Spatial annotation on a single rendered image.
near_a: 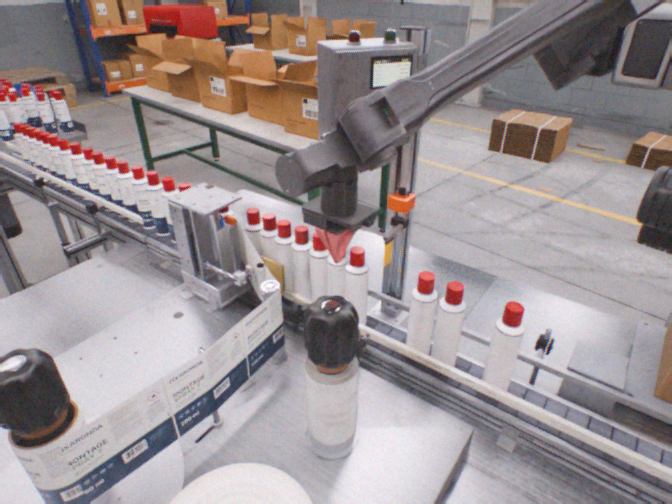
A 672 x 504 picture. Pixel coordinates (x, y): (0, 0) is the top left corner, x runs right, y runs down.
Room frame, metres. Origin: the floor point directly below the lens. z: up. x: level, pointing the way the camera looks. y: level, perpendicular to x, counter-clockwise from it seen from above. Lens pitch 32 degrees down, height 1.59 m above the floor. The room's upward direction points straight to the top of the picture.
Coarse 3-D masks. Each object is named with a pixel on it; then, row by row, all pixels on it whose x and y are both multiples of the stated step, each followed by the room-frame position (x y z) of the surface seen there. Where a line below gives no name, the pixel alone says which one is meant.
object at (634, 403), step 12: (384, 300) 0.81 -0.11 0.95; (396, 300) 0.80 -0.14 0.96; (408, 312) 0.77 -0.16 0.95; (468, 336) 0.69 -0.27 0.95; (480, 336) 0.68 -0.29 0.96; (528, 360) 0.62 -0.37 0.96; (540, 360) 0.61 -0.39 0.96; (552, 372) 0.59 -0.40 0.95; (564, 372) 0.58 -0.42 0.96; (588, 384) 0.56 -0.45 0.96; (600, 384) 0.56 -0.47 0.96; (612, 396) 0.53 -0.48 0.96; (624, 396) 0.53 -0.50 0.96; (636, 408) 0.51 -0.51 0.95; (648, 408) 0.50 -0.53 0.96
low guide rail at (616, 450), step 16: (304, 304) 0.85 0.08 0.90; (384, 336) 0.73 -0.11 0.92; (400, 352) 0.70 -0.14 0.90; (416, 352) 0.68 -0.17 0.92; (432, 368) 0.65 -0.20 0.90; (448, 368) 0.64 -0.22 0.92; (480, 384) 0.60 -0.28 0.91; (512, 400) 0.56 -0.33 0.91; (544, 416) 0.53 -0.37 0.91; (576, 432) 0.50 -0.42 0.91; (592, 432) 0.49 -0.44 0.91; (608, 448) 0.47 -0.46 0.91; (624, 448) 0.46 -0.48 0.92; (640, 464) 0.44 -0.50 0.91; (656, 464) 0.43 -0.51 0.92
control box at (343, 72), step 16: (320, 48) 0.90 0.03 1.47; (336, 48) 0.85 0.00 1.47; (352, 48) 0.86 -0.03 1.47; (368, 48) 0.87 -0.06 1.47; (384, 48) 0.88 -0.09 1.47; (400, 48) 0.88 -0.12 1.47; (416, 48) 0.89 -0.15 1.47; (320, 64) 0.91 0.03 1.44; (336, 64) 0.84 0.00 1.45; (352, 64) 0.85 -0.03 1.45; (368, 64) 0.86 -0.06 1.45; (320, 80) 0.91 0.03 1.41; (336, 80) 0.84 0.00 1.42; (352, 80) 0.85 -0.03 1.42; (368, 80) 0.86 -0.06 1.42; (320, 96) 0.91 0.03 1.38; (336, 96) 0.84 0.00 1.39; (352, 96) 0.85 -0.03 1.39; (320, 112) 0.91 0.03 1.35; (336, 112) 0.84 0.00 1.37; (320, 128) 0.91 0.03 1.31
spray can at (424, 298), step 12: (420, 276) 0.71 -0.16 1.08; (432, 276) 0.71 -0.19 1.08; (420, 288) 0.71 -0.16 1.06; (432, 288) 0.71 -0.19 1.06; (420, 300) 0.70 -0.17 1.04; (432, 300) 0.70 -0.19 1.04; (420, 312) 0.69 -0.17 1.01; (432, 312) 0.70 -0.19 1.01; (408, 324) 0.72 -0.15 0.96; (420, 324) 0.69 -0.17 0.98; (432, 324) 0.70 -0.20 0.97; (408, 336) 0.71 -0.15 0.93; (420, 336) 0.69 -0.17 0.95; (420, 348) 0.69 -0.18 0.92
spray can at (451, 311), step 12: (456, 288) 0.68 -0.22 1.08; (444, 300) 0.69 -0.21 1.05; (456, 300) 0.67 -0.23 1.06; (444, 312) 0.67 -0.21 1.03; (456, 312) 0.66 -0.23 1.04; (444, 324) 0.67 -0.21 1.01; (456, 324) 0.66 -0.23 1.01; (444, 336) 0.66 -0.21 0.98; (456, 336) 0.66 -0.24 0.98; (432, 348) 0.69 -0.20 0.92; (444, 348) 0.66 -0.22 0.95; (456, 348) 0.67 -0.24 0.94; (444, 360) 0.66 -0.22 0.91
